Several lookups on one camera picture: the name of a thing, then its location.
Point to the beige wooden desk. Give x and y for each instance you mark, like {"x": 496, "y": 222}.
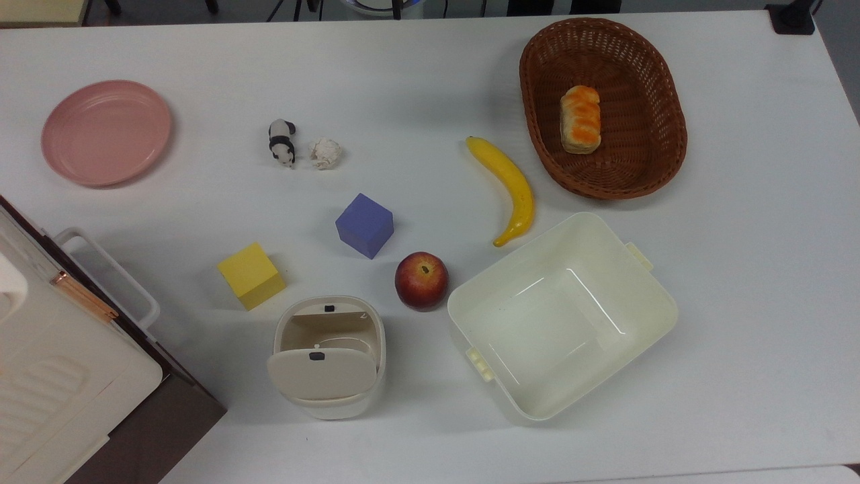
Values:
{"x": 40, "y": 10}

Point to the red apple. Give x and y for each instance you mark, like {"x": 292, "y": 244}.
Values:
{"x": 421, "y": 281}

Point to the black tripod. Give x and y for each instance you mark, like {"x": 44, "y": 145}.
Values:
{"x": 297, "y": 8}

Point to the copper metal latch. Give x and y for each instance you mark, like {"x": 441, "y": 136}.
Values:
{"x": 84, "y": 296}

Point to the white appliance with brown side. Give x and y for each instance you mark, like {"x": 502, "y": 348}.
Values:
{"x": 60, "y": 383}

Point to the brown wicker basket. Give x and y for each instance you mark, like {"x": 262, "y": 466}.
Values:
{"x": 638, "y": 141}

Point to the cream plastic square container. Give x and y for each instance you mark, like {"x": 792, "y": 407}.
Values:
{"x": 561, "y": 319}

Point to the yellow cube block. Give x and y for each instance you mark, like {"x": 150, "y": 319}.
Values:
{"x": 250, "y": 275}

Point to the purple cube block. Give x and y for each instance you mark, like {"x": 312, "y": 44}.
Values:
{"x": 364, "y": 225}

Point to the black chair leg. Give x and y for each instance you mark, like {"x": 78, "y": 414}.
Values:
{"x": 113, "y": 6}
{"x": 211, "y": 5}

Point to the white paper ball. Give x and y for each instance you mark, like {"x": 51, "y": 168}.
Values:
{"x": 326, "y": 153}

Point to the pink round plate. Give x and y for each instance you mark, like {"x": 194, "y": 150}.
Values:
{"x": 106, "y": 133}

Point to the black table clamp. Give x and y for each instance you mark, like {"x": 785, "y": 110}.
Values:
{"x": 793, "y": 19}

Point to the yellow banana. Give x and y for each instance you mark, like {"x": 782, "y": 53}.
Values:
{"x": 513, "y": 185}

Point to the orange glazed bread loaf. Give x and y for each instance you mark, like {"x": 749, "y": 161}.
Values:
{"x": 580, "y": 119}

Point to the small beige trash can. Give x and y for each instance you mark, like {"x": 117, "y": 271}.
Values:
{"x": 322, "y": 375}

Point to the black white panda toy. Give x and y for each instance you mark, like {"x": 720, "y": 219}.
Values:
{"x": 281, "y": 142}

